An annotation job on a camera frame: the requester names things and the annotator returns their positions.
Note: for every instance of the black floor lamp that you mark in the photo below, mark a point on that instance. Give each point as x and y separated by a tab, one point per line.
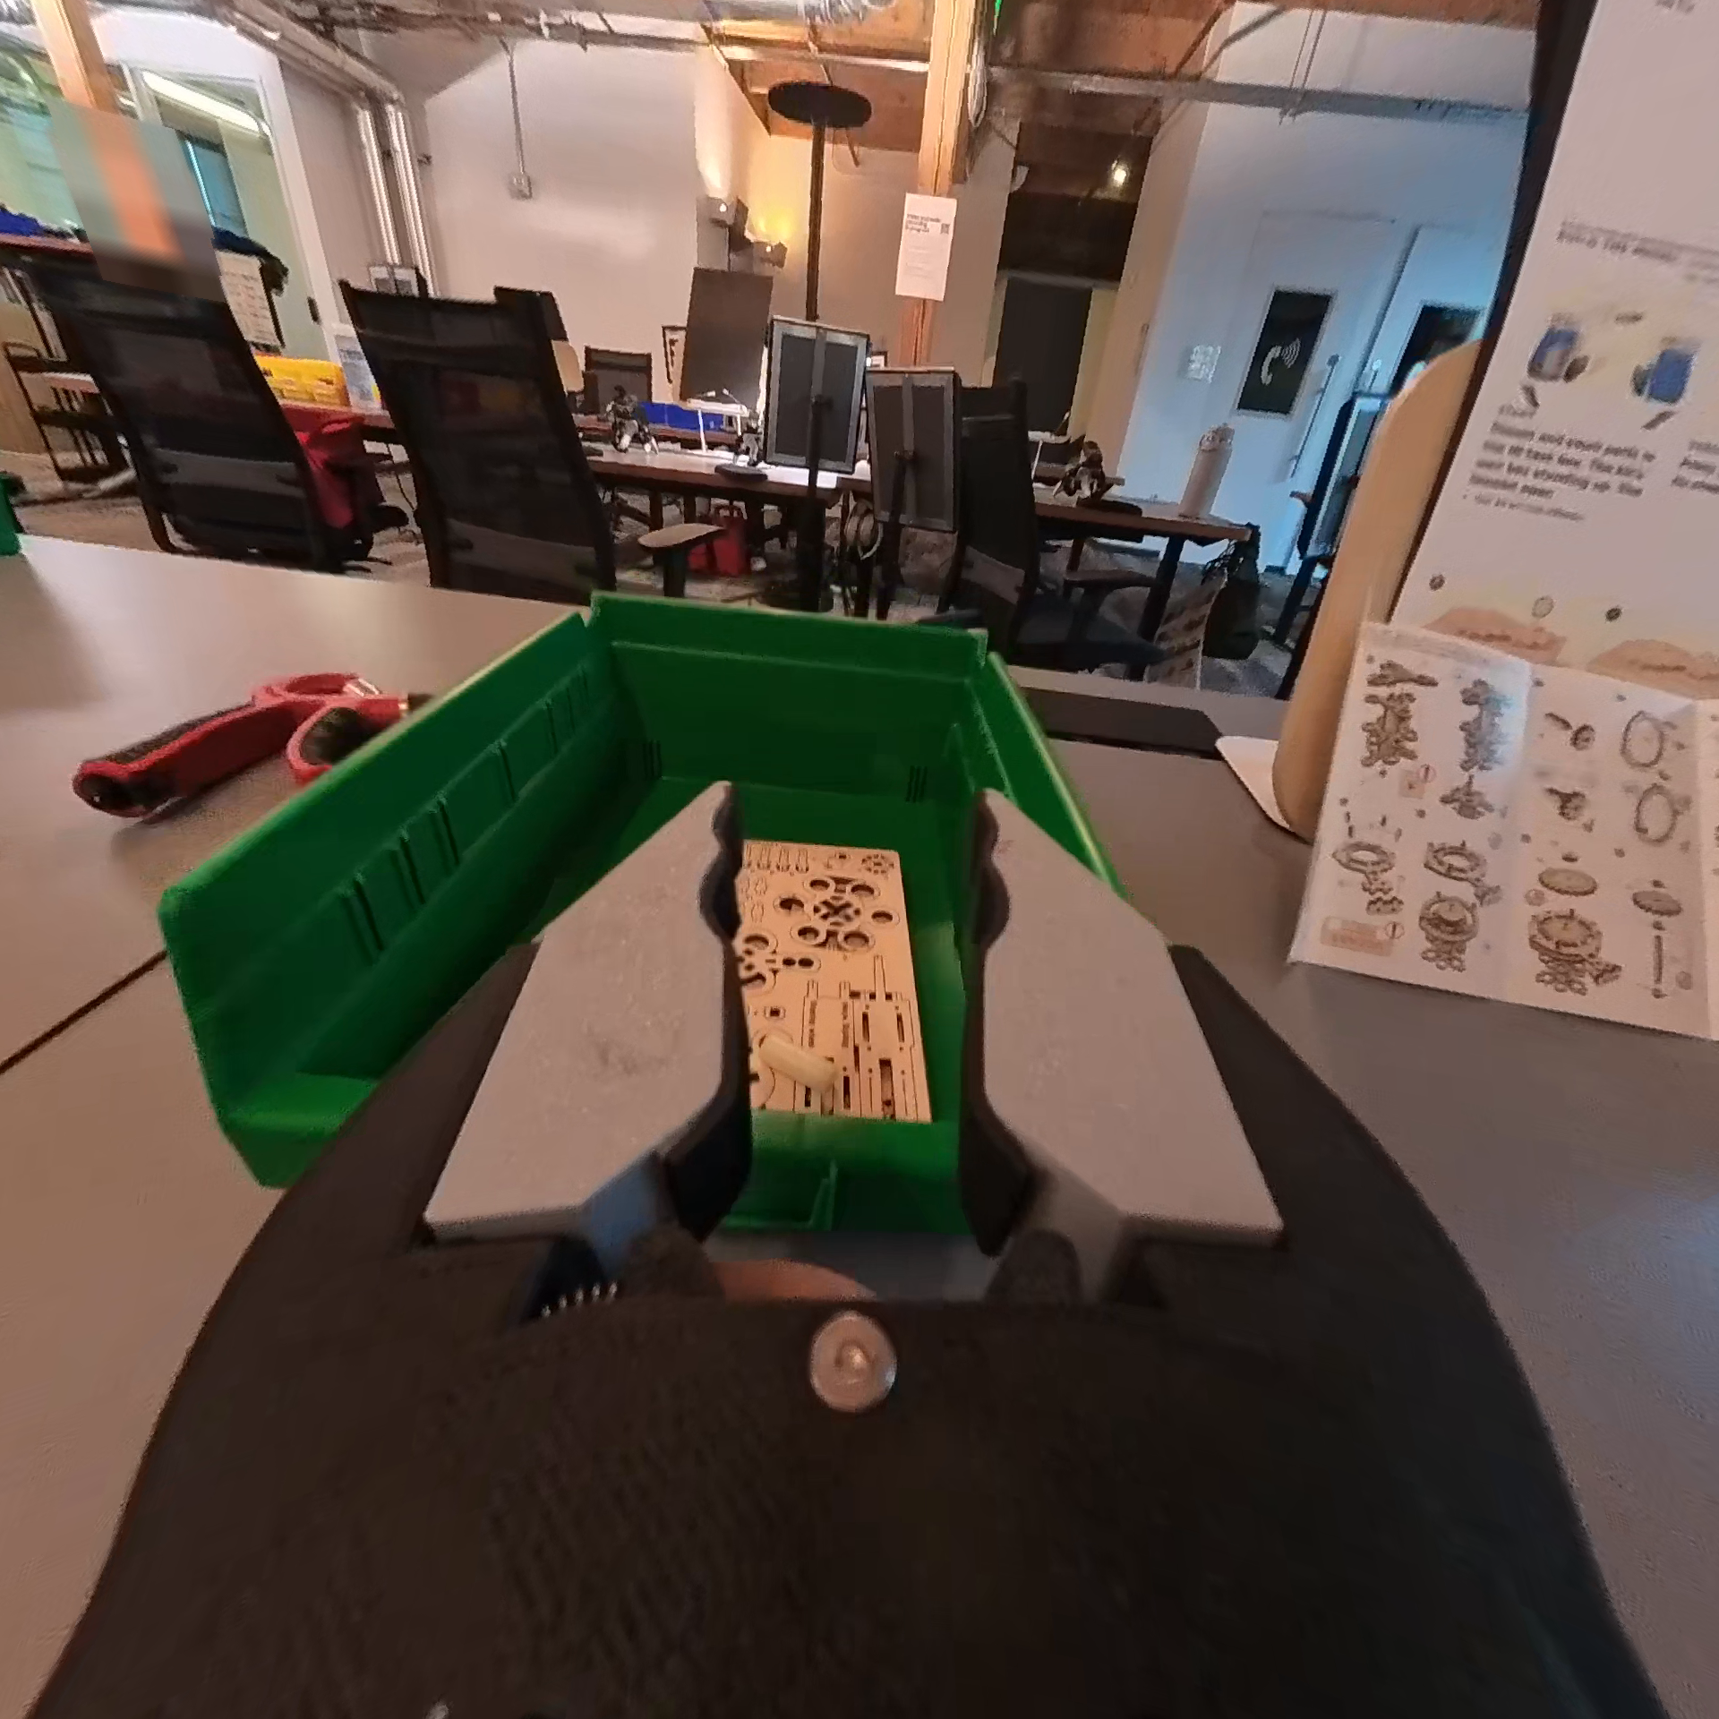
818	243

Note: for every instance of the black mesh office chair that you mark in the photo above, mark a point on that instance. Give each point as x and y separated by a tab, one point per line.
498	442
190	431

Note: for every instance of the white flat pad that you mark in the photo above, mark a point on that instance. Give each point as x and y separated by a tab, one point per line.
1256	778

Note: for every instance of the black phone symbol sign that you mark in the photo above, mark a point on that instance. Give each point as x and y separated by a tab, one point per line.
1284	352

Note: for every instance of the white paper wall notice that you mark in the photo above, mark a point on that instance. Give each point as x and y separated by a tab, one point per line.
924	249

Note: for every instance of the yellow plastic crate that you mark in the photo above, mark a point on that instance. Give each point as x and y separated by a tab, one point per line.
303	382

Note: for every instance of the black computer monitor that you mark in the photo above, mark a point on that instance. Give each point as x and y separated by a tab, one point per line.
725	337

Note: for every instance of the white instruction sign board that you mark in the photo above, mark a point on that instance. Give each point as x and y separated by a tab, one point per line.
1625	201

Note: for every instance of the small dark figurine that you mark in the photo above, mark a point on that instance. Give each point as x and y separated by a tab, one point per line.
1086	470

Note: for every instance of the blue plastic bin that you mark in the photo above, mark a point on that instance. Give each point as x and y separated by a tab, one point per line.
672	420

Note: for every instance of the dark backpack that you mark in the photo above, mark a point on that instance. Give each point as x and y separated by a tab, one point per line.
1236	599

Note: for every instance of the wooden desk with black legs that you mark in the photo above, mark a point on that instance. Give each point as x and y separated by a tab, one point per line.
1142	518

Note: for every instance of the small white peg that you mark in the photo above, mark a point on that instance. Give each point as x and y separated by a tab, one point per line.
794	1064

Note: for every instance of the printed tote bag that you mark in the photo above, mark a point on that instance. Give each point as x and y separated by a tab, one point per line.
1190	630

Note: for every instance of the grey monitor on stand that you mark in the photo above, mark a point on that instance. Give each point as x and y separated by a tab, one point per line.
815	389
914	450

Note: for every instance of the red and black hand tool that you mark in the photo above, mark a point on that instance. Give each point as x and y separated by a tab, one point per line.
215	746

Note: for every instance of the laser-cut wooden parts sheet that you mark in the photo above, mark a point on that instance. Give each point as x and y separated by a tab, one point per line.
861	980

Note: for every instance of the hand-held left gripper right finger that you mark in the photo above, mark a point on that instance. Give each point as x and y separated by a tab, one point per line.
1114	1048

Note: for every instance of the red bag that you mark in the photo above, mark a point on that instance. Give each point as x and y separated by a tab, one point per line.
343	470

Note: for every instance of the green plastic bin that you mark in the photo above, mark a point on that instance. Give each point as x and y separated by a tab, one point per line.
403	872

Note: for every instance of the curved wooden sign stand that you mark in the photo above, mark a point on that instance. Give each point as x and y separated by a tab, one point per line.
1357	605

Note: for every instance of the white water bottle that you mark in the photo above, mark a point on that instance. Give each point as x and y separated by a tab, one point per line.
1207	470

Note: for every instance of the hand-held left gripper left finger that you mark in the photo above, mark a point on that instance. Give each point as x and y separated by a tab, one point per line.
604	1021

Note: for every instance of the folded assembly instruction leaflet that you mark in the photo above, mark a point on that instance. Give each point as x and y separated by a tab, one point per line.
1505	834

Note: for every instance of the long wooden desk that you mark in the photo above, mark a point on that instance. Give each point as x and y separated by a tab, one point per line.
725	478

